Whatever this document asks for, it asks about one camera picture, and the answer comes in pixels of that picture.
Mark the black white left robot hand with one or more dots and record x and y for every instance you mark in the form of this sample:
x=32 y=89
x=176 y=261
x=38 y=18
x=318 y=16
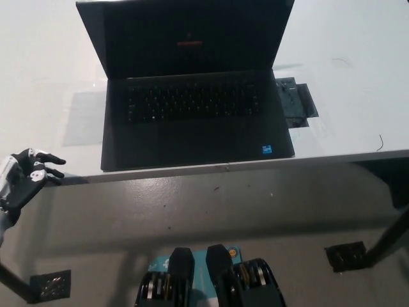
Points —
x=24 y=188

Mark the black laptop with grey lid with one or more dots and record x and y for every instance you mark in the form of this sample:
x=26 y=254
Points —
x=198 y=96

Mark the black tape patch on desk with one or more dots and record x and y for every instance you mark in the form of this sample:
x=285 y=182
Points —
x=295 y=105

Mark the black metal table leg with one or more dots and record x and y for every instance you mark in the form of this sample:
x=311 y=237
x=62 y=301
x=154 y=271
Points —
x=16 y=281
x=388 y=235

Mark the black floor tape patch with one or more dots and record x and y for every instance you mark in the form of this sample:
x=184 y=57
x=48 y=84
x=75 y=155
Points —
x=51 y=284
x=345 y=256

